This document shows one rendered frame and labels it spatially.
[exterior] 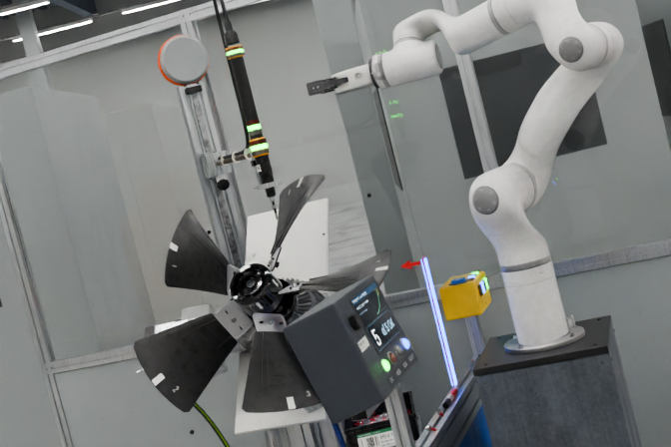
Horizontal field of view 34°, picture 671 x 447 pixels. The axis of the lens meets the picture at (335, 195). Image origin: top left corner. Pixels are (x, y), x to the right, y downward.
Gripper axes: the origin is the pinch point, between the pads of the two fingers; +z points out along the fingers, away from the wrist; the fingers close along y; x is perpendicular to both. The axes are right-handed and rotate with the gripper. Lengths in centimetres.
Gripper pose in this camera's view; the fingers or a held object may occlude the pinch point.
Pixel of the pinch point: (317, 88)
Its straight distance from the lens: 269.6
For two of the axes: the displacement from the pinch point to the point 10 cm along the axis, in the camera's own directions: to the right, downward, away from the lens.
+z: -9.3, 2.1, 3.1
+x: -2.4, -9.7, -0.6
